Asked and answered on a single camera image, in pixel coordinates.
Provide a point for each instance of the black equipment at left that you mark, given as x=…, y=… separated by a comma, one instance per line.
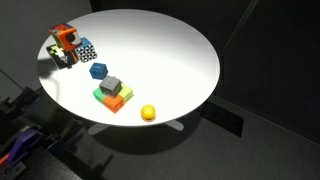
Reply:
x=41, y=163

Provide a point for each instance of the blue block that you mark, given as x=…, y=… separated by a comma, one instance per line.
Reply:
x=98, y=71

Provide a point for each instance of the yellow ball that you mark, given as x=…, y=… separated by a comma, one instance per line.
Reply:
x=148, y=112

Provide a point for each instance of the black green patterned cube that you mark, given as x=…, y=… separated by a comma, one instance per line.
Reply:
x=62, y=59

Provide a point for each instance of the gray block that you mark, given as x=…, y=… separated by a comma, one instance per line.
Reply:
x=110, y=86

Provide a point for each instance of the orange patterned cube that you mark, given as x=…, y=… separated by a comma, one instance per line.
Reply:
x=66, y=36

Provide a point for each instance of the four-colour square block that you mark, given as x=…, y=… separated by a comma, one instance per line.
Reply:
x=114, y=104

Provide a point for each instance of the black white triangle cube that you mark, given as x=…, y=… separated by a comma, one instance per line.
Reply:
x=86, y=51

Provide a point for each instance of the purple clamp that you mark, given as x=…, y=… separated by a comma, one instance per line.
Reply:
x=23, y=144

